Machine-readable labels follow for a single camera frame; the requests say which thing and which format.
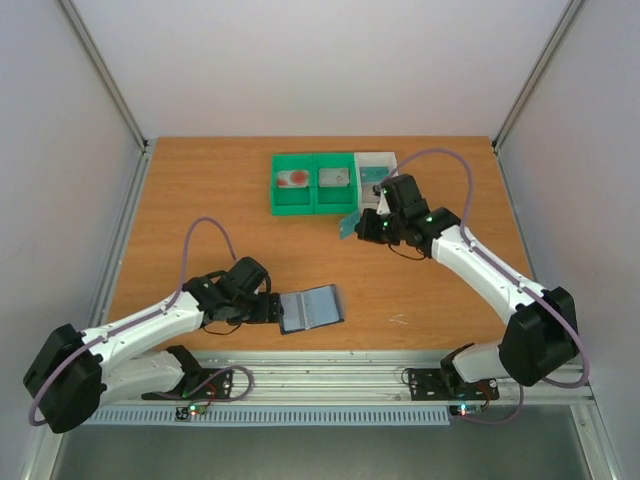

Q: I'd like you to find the controller board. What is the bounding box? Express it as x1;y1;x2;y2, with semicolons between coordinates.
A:
174;405;208;421
449;403;487;417

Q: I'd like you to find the aluminium front rail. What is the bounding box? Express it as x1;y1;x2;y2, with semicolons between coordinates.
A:
89;349;596;406

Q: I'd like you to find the right aluminium frame post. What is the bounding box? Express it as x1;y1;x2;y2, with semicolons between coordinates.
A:
491;0;587;156

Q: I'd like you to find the right controller board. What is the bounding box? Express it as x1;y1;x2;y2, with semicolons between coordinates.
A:
449;403;487;417

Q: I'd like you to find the green bin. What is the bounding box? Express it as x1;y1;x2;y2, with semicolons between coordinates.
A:
270;153;315;216
312;152;358;215

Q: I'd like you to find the grey slotted cable duct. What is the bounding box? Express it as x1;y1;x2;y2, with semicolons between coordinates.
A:
87;405;450;427

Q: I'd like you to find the grey white card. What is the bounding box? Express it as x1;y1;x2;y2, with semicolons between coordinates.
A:
318;168;350;188

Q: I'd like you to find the left controller board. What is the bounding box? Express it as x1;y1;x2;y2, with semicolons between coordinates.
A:
174;405;208;421

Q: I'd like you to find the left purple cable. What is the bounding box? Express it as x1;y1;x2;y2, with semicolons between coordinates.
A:
28;216;241;427

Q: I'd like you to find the middle green bin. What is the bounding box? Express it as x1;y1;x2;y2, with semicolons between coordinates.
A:
312;152;358;215

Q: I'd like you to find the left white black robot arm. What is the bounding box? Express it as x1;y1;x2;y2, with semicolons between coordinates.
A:
23;257;282;434

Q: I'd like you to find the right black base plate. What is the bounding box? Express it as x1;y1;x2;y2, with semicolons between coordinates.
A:
400;368;500;401

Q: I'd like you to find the blue leather card holder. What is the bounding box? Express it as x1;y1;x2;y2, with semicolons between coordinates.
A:
279;284;345;335

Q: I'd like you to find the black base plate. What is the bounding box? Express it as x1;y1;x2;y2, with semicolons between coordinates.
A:
400;368;500;401
141;369;233;401

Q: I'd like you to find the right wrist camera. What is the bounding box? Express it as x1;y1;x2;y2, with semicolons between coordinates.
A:
372;184;390;216

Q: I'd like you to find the aluminium frame post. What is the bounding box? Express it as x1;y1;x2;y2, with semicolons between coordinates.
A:
491;0;587;156
56;0;148;153

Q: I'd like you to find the white bin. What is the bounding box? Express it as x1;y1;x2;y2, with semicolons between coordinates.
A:
354;152;397;210

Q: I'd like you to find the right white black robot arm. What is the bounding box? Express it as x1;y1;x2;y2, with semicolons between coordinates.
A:
355;174;580;397

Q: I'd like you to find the left green bin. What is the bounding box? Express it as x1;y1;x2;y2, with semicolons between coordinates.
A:
270;153;315;216

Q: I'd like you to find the card with red circles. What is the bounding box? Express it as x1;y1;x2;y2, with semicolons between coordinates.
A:
275;169;310;189

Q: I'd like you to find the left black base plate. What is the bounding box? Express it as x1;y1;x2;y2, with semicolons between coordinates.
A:
141;369;233;401

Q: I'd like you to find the teal VIP card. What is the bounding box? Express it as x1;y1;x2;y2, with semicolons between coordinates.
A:
359;166;389;184
339;210;361;240

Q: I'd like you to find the left aluminium frame post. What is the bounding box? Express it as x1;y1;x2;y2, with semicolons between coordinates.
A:
56;0;148;153

